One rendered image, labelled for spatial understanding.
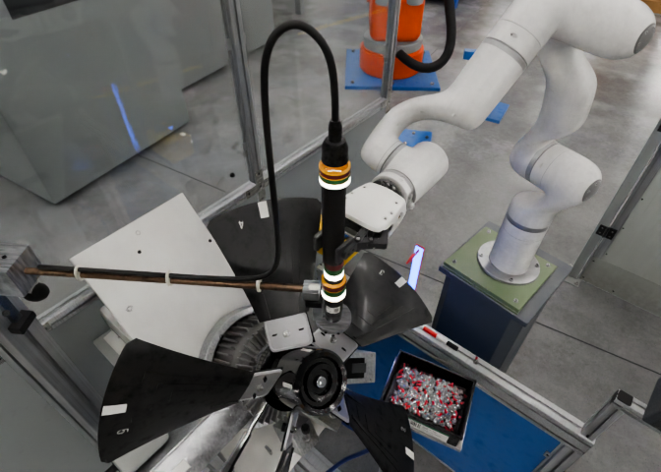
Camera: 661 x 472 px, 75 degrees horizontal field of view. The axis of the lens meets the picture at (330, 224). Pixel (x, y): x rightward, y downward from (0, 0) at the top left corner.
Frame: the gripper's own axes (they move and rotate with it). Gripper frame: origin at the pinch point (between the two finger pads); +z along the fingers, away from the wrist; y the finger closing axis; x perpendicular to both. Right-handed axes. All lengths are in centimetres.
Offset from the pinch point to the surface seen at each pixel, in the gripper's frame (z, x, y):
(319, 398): 11.3, -27.0, -6.4
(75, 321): 29, -55, 70
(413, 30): -342, -93, 177
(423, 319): -20.9, -34.1, -10.6
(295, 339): 6.7, -23.3, 3.5
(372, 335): -7.2, -29.7, -5.4
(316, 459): -8, -140, 13
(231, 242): 4.3, -10.3, 21.8
